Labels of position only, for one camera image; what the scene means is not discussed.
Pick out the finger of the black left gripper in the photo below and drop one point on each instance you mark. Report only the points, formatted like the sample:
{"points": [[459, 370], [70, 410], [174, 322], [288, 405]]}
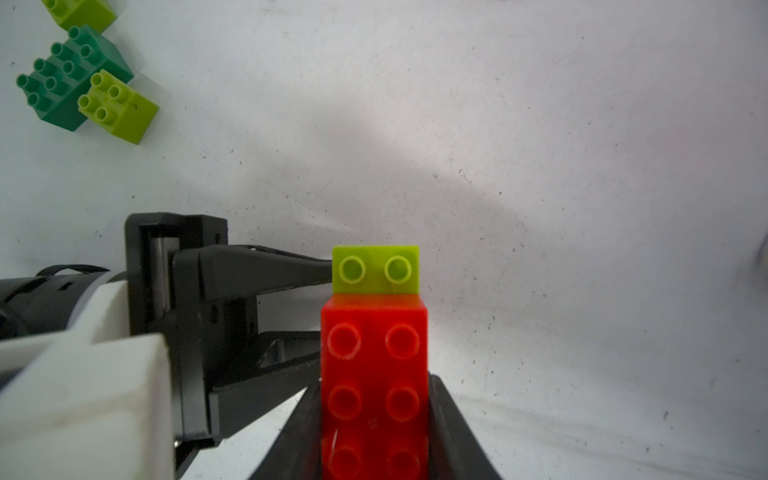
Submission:
{"points": [[271, 368], [230, 272]]}

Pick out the lime long lego brick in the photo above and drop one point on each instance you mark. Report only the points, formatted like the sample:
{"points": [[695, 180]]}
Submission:
{"points": [[375, 269]]}

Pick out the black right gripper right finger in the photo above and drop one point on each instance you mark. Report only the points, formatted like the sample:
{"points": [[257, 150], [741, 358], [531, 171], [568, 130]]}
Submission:
{"points": [[454, 451]]}

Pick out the lime small lego brick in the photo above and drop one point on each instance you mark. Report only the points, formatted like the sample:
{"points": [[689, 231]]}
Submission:
{"points": [[96, 14], [116, 107]]}

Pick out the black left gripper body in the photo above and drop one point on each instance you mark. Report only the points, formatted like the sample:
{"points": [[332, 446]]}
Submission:
{"points": [[165, 297]]}

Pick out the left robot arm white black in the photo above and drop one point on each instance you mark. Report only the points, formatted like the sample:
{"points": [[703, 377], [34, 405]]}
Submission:
{"points": [[130, 375]]}

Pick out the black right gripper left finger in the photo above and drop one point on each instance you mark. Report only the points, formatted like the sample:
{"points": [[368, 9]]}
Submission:
{"points": [[296, 452]]}

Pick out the red lego brick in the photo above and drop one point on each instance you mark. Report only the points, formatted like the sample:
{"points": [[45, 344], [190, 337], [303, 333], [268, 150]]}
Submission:
{"points": [[374, 387]]}

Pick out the dark green lego brick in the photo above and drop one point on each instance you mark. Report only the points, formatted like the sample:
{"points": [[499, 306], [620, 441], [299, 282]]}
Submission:
{"points": [[56, 82]]}

